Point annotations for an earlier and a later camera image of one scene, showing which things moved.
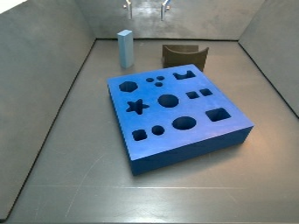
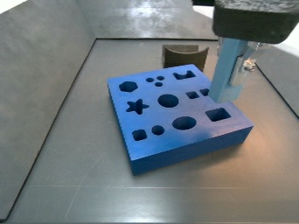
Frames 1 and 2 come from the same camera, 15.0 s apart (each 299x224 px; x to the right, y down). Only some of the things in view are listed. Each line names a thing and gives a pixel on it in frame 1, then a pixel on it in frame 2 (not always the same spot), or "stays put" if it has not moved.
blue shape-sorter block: (174, 116) stays put
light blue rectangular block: (126, 48) -> (222, 91)
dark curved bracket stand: (179, 55) stays put
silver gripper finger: (130, 9) -> (242, 63)
